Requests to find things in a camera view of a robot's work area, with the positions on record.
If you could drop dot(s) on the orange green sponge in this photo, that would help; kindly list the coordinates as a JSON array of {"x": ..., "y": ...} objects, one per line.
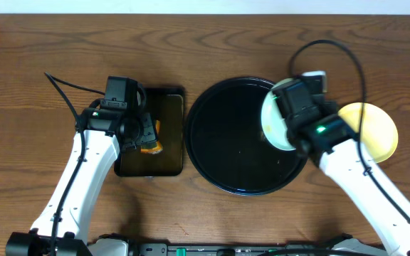
[{"x": 153, "y": 147}]

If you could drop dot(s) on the rectangular black water tray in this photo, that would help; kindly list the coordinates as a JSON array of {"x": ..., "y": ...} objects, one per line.
[{"x": 167, "y": 106}]

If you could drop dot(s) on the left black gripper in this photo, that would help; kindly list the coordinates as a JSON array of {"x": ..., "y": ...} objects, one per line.
[{"x": 148, "y": 129}]

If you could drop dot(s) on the round black tray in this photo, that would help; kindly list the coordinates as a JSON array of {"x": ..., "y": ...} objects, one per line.
[{"x": 225, "y": 141}]

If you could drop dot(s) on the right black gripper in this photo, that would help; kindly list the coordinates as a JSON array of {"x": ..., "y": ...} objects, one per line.
[{"x": 329, "y": 108}]

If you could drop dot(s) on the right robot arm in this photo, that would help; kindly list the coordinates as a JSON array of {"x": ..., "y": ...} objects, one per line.
[{"x": 343, "y": 158}]

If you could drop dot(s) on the yellow plate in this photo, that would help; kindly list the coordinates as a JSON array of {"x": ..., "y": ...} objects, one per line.
[{"x": 380, "y": 135}]

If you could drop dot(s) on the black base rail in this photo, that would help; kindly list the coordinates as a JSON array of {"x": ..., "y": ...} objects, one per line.
[{"x": 157, "y": 248}]

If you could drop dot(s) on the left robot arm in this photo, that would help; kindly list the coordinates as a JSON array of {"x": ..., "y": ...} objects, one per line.
[{"x": 62, "y": 228}]

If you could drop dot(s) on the light blue plate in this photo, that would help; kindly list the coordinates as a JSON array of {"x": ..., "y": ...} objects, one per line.
[{"x": 273, "y": 124}]

